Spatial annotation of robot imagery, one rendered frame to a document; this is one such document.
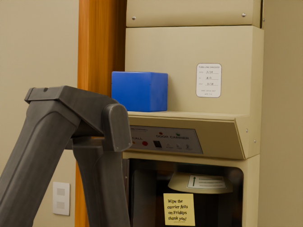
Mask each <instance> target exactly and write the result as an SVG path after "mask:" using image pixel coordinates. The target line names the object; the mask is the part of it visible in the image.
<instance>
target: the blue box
mask: <svg viewBox="0 0 303 227"><path fill-rule="evenodd" d="M111 84H112V88H111V98H113V99H115V100H117V101H118V102H119V103H120V104H122V105H123V106H125V108H126V110H127V111H133V112H159V111H166V110H167V93H168V74H167V73H156V72H119V71H113V72H112V83H111Z"/></svg>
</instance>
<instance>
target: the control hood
mask: <svg viewBox="0 0 303 227"><path fill-rule="evenodd" d="M127 112H128V117H129V125H135V126H151V127H172V128H187V129H195V131H196V134H197V136H198V139H199V142H200V145H201V148H202V151H203V154H194V153H182V152H171V151H159V150H143V149H131V148H128V149H127V150H132V151H143V152H154V153H166V154H182V155H193V156H205V157H216V158H227V159H243V160H245V159H247V158H248V143H249V115H248V114H229V113H200V112H181V111H159V112H133V111H127Z"/></svg>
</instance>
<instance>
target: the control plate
mask: <svg viewBox="0 0 303 227"><path fill-rule="evenodd" d="M130 131H131V138H132V141H135V142H136V143H135V144H133V143H132V146H131V147H129V148H131V149H143V150H159V151H171V152H182V153H194V154H203V151H202V148H201V145H200V142H199V139H198V136H197V134H196V131H195V129H187V128H172V127H151V126H135V125H130ZM159 132H162V133H163V135H160V134H159ZM176 133H179V134H180V136H177V135H176ZM143 141H146V142H147V143H148V145H147V146H144V145H143V144H142V142H143ZM153 141H160V144H161V146H162V148H158V147H155V144H154V142H153ZM167 143H169V144H170V146H167ZM176 144H180V146H179V147H177V145H176ZM186 145H190V147H188V148H187V147H186Z"/></svg>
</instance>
